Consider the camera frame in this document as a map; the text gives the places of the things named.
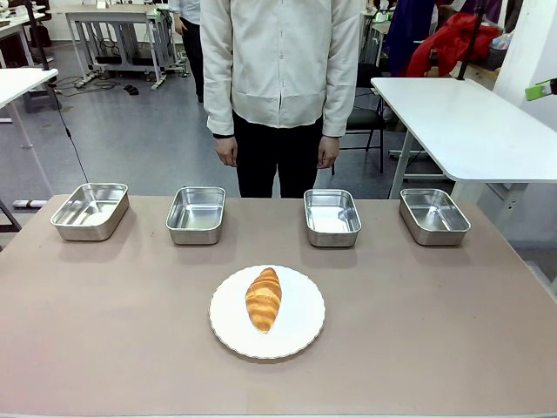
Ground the person in cream shirt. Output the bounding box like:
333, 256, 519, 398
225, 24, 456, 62
198, 0, 363, 199

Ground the person's right hand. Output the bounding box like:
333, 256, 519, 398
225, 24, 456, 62
214, 135, 239, 168

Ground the black stand pole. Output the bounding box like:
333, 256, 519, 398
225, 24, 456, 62
24, 0, 51, 71
456, 0, 485, 82

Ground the small white side table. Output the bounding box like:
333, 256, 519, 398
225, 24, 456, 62
0, 67, 60, 198

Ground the golden croissant bread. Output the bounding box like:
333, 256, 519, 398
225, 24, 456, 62
245, 266, 283, 334

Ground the large white side table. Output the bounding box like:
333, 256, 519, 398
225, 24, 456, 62
370, 77, 557, 200

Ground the red jacket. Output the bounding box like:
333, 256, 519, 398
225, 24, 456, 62
406, 11, 500, 78

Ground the person's right forearm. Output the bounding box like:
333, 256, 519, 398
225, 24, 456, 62
203, 64, 238, 139

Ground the person's left forearm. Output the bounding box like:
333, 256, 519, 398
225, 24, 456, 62
321, 64, 357, 139

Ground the white scalloped plate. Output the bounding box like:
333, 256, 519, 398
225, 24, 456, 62
208, 264, 326, 361

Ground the black folding chair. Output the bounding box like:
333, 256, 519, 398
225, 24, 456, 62
331, 63, 389, 176

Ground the rectangular steel container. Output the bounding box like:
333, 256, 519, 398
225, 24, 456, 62
50, 182, 131, 243
164, 186, 227, 246
303, 188, 363, 249
399, 187, 472, 247

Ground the person's left hand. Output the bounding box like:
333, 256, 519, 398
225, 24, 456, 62
316, 135, 341, 171

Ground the background person in black trousers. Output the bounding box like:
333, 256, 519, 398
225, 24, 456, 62
168, 0, 205, 104

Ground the thin black hanging cable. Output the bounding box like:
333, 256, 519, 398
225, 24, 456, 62
48, 83, 91, 185

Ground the grey background desk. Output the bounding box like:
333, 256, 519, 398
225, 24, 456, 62
64, 3, 186, 91

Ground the dark blue garment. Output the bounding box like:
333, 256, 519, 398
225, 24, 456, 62
384, 0, 437, 78

